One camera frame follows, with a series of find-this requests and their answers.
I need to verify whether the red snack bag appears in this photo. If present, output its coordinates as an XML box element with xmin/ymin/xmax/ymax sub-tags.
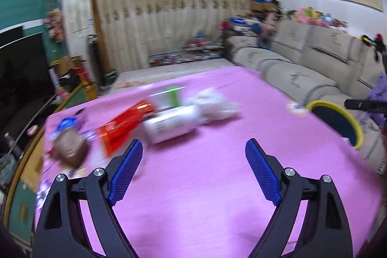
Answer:
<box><xmin>97</xmin><ymin>100</ymin><xmax>156</xmax><ymax>157</ymax></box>

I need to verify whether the green white packet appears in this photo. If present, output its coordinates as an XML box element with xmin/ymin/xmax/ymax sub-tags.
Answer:
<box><xmin>148</xmin><ymin>85</ymin><xmax>185</xmax><ymax>111</ymax></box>

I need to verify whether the black bin with yellow rim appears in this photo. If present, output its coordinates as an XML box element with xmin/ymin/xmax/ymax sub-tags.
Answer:
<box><xmin>306</xmin><ymin>100</ymin><xmax>364</xmax><ymax>149</ymax></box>

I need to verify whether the brown square box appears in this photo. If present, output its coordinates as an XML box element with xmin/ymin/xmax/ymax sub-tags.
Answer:
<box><xmin>51</xmin><ymin>128</ymin><xmax>89</xmax><ymax>169</ymax></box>

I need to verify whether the black yellow plush toy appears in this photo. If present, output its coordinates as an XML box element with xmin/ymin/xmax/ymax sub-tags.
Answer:
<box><xmin>360</xmin><ymin>33</ymin><xmax>386</xmax><ymax>62</ymax></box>

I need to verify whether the beige sofa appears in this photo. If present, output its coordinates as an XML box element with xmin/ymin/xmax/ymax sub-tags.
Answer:
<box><xmin>225</xmin><ymin>19</ymin><xmax>387</xmax><ymax>174</ymax></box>

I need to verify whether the blue tissue pack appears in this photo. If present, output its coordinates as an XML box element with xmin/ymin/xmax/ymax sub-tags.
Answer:
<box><xmin>51</xmin><ymin>117</ymin><xmax>80</xmax><ymax>141</ymax></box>

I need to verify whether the white floral mat stack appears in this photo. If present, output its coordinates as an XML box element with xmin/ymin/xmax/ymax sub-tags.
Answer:
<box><xmin>109</xmin><ymin>58</ymin><xmax>235</xmax><ymax>94</ymax></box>

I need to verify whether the plastic water bottle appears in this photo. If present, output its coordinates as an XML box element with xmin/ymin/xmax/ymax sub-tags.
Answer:
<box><xmin>4</xmin><ymin>132</ymin><xmax>23</xmax><ymax>160</ymax></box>

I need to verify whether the wooden tv cabinet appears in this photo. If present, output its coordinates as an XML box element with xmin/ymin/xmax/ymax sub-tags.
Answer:
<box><xmin>1</xmin><ymin>82</ymin><xmax>97</xmax><ymax>251</ymax></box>

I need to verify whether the plush toy pile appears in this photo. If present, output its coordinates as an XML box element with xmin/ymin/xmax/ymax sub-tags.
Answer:
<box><xmin>285</xmin><ymin>7</ymin><xmax>348</xmax><ymax>33</ymax></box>

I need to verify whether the black television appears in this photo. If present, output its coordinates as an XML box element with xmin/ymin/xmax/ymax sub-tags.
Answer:
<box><xmin>1</xmin><ymin>33</ymin><xmax>55</xmax><ymax>155</ymax></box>

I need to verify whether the low shelf with books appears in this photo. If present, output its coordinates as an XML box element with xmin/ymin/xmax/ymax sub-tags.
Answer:
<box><xmin>148</xmin><ymin>32</ymin><xmax>224</xmax><ymax>67</ymax></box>

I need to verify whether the black tower fan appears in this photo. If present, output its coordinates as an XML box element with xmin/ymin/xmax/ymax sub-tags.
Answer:
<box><xmin>87</xmin><ymin>35</ymin><xmax>106</xmax><ymax>90</ymax></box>

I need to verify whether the artificial flower decoration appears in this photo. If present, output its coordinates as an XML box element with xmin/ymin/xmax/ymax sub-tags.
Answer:
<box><xmin>44</xmin><ymin>7</ymin><xmax>65</xmax><ymax>43</ymax></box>

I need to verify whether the white air conditioner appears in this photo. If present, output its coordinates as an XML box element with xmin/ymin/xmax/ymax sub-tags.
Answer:
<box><xmin>60</xmin><ymin>0</ymin><xmax>95</xmax><ymax>61</ymax></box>

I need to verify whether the beige curtain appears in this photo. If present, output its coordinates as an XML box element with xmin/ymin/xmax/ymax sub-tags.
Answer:
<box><xmin>95</xmin><ymin>0</ymin><xmax>248</xmax><ymax>72</ymax></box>

